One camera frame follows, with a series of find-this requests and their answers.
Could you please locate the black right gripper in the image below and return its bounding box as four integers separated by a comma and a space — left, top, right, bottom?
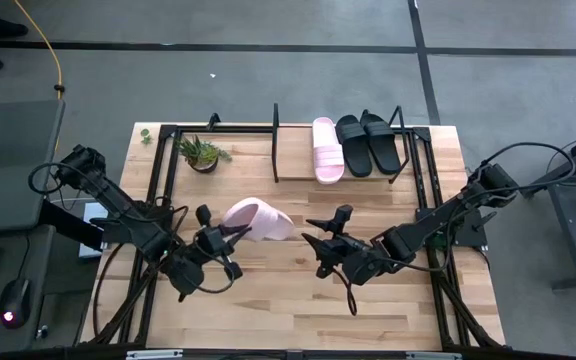
301, 203, 369, 279

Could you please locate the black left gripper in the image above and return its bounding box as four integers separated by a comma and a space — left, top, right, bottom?
195, 203, 253, 282

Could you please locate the pink slide sandal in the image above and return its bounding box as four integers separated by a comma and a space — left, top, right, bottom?
311, 116, 346, 186
221, 196, 297, 243

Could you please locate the black slide sandal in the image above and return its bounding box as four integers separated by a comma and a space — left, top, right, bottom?
359, 109, 403, 176
335, 114, 374, 179

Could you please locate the potted succulent plant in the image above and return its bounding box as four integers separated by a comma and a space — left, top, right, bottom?
175, 134, 233, 175

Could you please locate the white box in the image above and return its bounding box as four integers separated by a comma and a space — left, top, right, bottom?
78, 201, 111, 260

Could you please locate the black computer mouse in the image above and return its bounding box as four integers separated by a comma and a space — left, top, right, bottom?
0, 277, 33, 330

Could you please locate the grey desk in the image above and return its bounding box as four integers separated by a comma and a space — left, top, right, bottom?
0, 98, 102, 354

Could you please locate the dark metal desk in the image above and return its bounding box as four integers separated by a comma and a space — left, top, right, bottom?
520, 124, 576, 292

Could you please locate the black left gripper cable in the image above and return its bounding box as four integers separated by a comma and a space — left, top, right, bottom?
187, 234, 237, 295

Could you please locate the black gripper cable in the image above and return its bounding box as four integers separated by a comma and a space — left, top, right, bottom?
187, 234, 237, 295
331, 267, 359, 317

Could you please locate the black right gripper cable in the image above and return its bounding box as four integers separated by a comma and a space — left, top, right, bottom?
331, 267, 359, 317

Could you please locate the wooden shelf black metal frame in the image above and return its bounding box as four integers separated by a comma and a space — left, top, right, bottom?
271, 102, 412, 185

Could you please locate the black metal rig frame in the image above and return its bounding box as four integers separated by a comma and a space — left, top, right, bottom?
75, 123, 507, 351

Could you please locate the silver metal bracket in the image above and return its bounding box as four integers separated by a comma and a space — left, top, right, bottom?
125, 349, 184, 360
405, 351, 464, 360

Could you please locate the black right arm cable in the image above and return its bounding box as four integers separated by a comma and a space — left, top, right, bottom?
445, 141, 576, 251

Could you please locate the yellow cable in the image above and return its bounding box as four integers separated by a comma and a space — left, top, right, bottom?
13, 0, 65, 151

